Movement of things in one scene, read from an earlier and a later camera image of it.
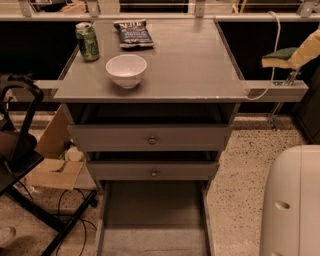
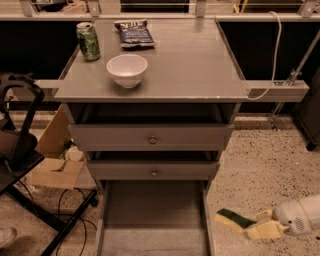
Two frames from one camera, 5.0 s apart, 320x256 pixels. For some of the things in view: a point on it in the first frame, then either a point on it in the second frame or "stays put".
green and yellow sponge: (279, 58) -> (232, 220)
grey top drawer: (149, 137) stays put
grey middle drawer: (153, 170) stays put
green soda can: (87, 40) stays put
